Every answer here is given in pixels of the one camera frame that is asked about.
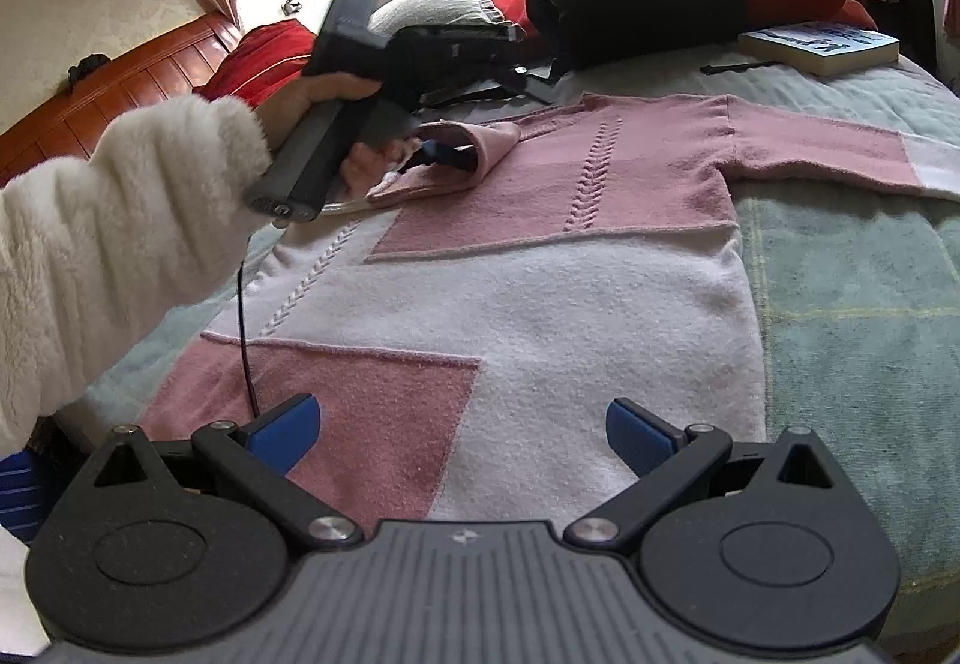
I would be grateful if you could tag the blue striped cloth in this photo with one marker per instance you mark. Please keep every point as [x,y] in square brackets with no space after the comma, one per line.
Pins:
[22,491]

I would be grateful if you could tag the wooden headboard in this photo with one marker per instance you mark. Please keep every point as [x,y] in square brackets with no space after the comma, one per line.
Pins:
[112,117]

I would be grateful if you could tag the grey green pillow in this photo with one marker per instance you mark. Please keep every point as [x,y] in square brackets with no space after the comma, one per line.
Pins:
[435,4]

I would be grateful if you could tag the person's left forearm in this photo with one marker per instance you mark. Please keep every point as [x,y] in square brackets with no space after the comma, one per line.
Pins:
[112,244]

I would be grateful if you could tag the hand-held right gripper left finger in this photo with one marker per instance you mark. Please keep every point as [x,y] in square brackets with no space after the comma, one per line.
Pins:
[281,431]

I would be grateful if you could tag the person's left hand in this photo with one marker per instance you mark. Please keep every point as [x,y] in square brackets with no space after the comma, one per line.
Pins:
[322,88]

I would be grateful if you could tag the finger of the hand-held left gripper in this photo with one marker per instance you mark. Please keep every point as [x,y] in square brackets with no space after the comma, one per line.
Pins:
[450,156]
[536,83]

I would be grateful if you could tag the paperback book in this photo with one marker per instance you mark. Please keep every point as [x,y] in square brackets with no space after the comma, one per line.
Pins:
[825,49]

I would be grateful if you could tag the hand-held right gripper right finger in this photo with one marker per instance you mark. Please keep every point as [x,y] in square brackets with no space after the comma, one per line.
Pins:
[637,435]

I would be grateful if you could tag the red pillow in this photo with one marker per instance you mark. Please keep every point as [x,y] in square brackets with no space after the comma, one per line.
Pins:
[255,64]

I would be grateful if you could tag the wall hook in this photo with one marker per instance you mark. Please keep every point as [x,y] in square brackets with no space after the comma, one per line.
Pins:
[290,4]

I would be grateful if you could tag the small black cloth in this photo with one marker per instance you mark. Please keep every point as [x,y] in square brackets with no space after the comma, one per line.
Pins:
[90,68]

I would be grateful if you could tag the pink and white sweater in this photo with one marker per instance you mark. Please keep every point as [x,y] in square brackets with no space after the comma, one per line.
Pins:
[562,319]

